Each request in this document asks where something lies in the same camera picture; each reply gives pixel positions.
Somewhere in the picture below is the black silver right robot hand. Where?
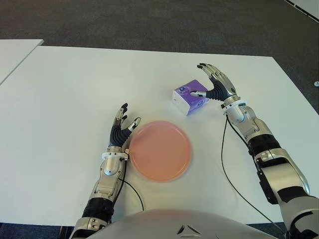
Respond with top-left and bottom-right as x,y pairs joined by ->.
190,63 -> 237,102

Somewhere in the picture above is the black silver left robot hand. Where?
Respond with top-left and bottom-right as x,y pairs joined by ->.
108,103 -> 142,151

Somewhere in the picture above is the purple white tissue pack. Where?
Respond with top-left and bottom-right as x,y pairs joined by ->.
172,79 -> 209,116

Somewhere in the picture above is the round pink plate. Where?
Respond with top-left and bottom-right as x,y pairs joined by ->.
129,120 -> 193,182

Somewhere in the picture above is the grey robot torso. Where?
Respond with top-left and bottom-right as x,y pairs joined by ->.
87,209 -> 282,239

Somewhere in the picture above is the white neighbouring table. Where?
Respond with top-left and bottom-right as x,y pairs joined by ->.
0,39 -> 44,87

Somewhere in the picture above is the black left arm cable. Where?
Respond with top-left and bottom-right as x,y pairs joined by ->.
117,159 -> 145,212

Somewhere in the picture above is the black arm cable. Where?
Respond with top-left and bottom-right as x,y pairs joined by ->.
117,159 -> 145,212
221,117 -> 287,236

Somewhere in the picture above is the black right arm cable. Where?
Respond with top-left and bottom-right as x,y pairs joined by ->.
221,117 -> 287,236

